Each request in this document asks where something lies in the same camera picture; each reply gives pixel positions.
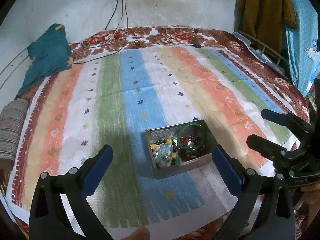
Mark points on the green jade bangle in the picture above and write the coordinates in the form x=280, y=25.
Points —
x=191, y=137

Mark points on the grey striped pillow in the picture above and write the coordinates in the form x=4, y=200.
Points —
x=12, y=120

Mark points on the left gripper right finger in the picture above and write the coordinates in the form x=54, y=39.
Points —
x=275, y=220

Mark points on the wire rack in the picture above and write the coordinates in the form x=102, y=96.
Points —
x=264, y=53

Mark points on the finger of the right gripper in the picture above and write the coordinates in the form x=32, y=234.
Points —
x=274, y=117
x=266, y=148

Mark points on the teal cloth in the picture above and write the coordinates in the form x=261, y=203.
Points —
x=49, y=54

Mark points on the mustard hanging garment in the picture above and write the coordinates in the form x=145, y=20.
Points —
x=265, y=20

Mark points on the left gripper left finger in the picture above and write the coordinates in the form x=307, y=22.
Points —
x=48, y=218

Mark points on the black charger plug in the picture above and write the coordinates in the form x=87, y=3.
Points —
x=196, y=45

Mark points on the blue dotted curtain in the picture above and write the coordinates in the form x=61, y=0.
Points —
x=302, y=46

